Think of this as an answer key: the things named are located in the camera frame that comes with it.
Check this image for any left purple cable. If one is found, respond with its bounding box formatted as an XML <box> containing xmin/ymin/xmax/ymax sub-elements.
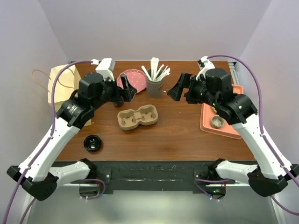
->
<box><xmin>0</xmin><ymin>60</ymin><xmax>94</xmax><ymax>224</ymax></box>

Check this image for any cardboard two-cup carrier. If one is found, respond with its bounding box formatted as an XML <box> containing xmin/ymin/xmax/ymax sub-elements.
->
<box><xmin>117</xmin><ymin>105</ymin><xmax>158</xmax><ymax>131</ymax></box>

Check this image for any grey utensil holder can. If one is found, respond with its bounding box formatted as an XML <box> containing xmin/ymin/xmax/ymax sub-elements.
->
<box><xmin>146</xmin><ymin>76</ymin><xmax>164</xmax><ymax>98</ymax></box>

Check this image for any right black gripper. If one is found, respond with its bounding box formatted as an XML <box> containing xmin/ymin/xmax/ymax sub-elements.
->
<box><xmin>167</xmin><ymin>71</ymin><xmax>219</xmax><ymax>107</ymax></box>

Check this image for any black coffee cup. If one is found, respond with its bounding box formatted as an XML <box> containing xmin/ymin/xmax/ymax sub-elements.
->
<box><xmin>114</xmin><ymin>98</ymin><xmax>124</xmax><ymax>107</ymax></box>

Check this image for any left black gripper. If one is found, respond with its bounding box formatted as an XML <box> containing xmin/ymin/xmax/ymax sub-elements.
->
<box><xmin>92</xmin><ymin>74</ymin><xmax>136</xmax><ymax>110</ymax></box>

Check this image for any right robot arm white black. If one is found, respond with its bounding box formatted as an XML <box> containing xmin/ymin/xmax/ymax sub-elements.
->
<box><xmin>167</xmin><ymin>68</ymin><xmax>299</xmax><ymax>197</ymax></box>

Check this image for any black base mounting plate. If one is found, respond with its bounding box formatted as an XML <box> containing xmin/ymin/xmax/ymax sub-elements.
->
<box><xmin>70</xmin><ymin>161</ymin><xmax>235</xmax><ymax>196</ymax></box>

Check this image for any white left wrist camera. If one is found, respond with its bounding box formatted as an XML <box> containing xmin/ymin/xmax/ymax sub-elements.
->
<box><xmin>91</xmin><ymin>58</ymin><xmax>115</xmax><ymax>81</ymax></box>

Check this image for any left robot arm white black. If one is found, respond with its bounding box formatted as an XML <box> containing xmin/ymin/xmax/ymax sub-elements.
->
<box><xmin>7</xmin><ymin>72</ymin><xmax>137</xmax><ymax>201</ymax></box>

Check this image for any white wrapped straws bundle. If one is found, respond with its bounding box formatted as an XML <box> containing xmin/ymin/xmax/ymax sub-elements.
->
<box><xmin>141</xmin><ymin>57</ymin><xmax>171</xmax><ymax>82</ymax></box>

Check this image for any pink polka dot plate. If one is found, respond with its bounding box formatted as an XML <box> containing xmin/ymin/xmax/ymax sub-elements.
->
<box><xmin>121</xmin><ymin>69</ymin><xmax>146</xmax><ymax>94</ymax></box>

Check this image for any beige paper bag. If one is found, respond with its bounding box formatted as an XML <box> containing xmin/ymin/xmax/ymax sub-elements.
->
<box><xmin>31</xmin><ymin>64</ymin><xmax>94</xmax><ymax>127</ymax></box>

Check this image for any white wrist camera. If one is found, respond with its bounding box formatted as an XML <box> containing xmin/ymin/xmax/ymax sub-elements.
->
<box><xmin>91</xmin><ymin>58</ymin><xmax>115</xmax><ymax>81</ymax></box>
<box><xmin>196</xmin><ymin>56</ymin><xmax>215</xmax><ymax>80</ymax></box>

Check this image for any orange plastic tray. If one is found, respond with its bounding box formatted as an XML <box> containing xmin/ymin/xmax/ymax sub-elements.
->
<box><xmin>199</xmin><ymin>84</ymin><xmax>244</xmax><ymax>140</ymax></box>

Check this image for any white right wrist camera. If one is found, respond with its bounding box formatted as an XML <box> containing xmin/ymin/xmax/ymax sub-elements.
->
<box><xmin>196</xmin><ymin>56</ymin><xmax>215</xmax><ymax>80</ymax></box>

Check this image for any black cup lid on table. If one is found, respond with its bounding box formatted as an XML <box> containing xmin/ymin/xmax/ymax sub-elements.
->
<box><xmin>84</xmin><ymin>135</ymin><xmax>102</xmax><ymax>153</ymax></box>

